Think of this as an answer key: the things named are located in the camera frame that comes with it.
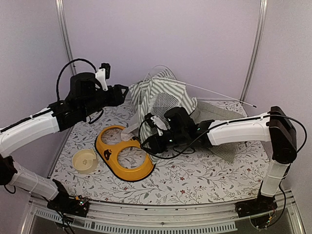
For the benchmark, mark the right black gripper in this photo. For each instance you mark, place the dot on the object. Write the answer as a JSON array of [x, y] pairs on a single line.
[[154, 141]]

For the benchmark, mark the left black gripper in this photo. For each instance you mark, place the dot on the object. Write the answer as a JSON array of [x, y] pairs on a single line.
[[117, 98]]

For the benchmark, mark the green striped pet tent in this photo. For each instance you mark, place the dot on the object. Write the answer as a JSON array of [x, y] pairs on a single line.
[[156, 94]]

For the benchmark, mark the yellow double bowl holder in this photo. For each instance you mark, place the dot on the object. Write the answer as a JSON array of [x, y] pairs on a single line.
[[125, 159]]

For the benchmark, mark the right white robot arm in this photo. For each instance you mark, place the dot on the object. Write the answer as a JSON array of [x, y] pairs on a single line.
[[274, 127]]

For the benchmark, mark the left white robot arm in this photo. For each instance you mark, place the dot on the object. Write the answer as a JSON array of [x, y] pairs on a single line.
[[57, 117]]

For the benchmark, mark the cream pet bowl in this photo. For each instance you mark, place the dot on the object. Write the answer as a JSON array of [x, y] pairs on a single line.
[[85, 161]]

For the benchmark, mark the floral patterned table mat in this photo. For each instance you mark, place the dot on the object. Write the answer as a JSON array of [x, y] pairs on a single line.
[[198, 177]]

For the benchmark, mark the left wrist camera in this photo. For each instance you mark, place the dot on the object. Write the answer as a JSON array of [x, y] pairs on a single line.
[[102, 74]]

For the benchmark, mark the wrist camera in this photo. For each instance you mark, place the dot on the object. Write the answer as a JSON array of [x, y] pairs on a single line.
[[156, 122], [102, 74]]

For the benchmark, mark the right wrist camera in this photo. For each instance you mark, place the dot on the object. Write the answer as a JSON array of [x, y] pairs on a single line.
[[156, 122]]

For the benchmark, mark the left aluminium frame post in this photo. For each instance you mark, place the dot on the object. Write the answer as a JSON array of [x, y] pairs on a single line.
[[64, 29]]

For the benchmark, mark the aluminium frame post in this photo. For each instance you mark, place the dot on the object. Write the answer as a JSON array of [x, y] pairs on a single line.
[[256, 45], [64, 29]]

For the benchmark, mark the front aluminium rail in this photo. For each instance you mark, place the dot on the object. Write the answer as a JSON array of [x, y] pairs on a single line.
[[118, 218]]

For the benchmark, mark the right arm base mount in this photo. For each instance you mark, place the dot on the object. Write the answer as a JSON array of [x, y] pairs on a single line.
[[261, 210]]

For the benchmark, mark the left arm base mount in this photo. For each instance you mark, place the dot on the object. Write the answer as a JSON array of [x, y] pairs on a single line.
[[67, 204]]

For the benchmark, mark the right aluminium frame post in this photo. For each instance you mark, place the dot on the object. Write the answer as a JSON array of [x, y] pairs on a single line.
[[256, 45]]

